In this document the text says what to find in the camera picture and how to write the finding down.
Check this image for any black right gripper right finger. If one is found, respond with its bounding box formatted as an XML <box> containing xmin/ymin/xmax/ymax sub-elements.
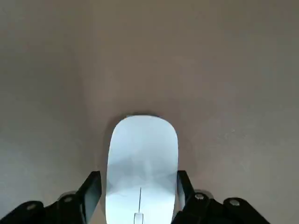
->
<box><xmin>172</xmin><ymin>169</ymin><xmax>274</xmax><ymax>224</ymax></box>

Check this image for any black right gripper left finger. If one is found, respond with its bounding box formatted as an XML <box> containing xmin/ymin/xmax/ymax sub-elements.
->
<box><xmin>0</xmin><ymin>170</ymin><xmax>102</xmax><ymax>224</ymax></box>

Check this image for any white computer mouse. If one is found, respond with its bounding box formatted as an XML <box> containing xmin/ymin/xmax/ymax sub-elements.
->
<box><xmin>105</xmin><ymin>113</ymin><xmax>180</xmax><ymax>224</ymax></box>

